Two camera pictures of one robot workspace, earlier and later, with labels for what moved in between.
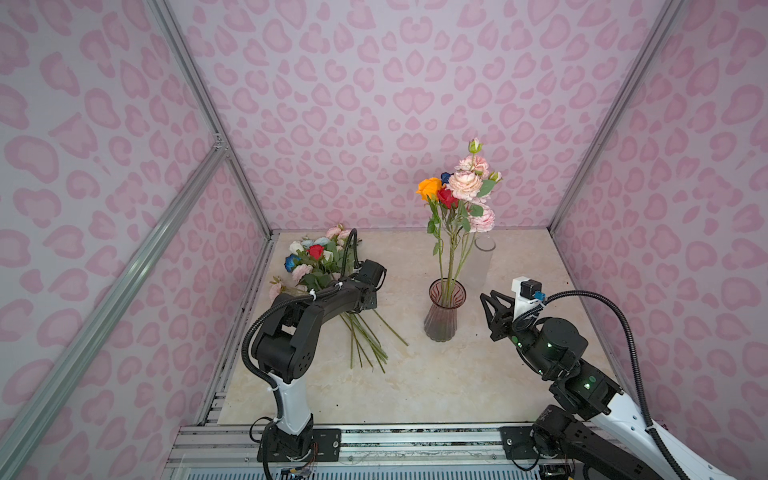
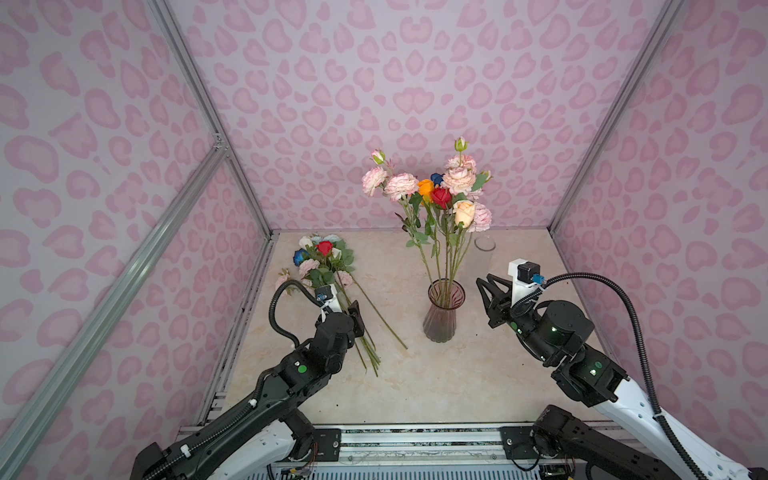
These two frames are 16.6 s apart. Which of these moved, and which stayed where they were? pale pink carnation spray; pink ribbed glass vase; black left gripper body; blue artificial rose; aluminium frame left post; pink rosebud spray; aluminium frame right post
Moved: blue artificial rose; pale pink carnation spray; black left gripper body; pink rosebud spray
Stayed: aluminium frame left post; aluminium frame right post; pink ribbed glass vase
